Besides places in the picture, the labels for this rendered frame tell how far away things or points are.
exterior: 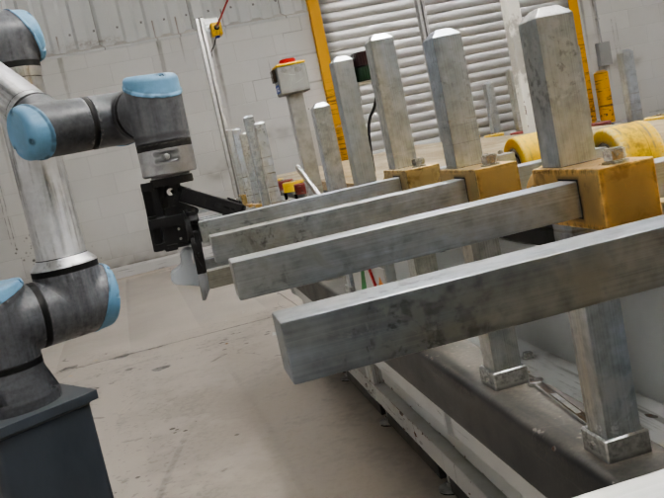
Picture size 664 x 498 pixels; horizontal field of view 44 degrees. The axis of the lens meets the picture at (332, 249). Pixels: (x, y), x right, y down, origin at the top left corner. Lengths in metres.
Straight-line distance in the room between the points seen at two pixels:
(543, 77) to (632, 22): 10.51
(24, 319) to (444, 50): 1.19
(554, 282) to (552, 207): 0.28
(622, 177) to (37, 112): 0.97
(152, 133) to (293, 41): 8.14
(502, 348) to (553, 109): 0.37
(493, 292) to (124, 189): 8.76
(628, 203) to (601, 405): 0.20
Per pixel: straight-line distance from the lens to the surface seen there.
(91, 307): 1.92
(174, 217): 1.34
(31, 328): 1.88
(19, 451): 1.85
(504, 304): 0.40
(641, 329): 1.13
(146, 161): 1.34
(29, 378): 1.88
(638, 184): 0.68
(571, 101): 0.74
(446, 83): 0.96
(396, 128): 1.20
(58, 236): 1.91
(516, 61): 3.02
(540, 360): 1.36
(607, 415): 0.79
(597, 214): 0.68
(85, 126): 1.41
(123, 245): 9.14
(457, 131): 0.96
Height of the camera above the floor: 1.04
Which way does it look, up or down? 8 degrees down
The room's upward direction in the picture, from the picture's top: 12 degrees counter-clockwise
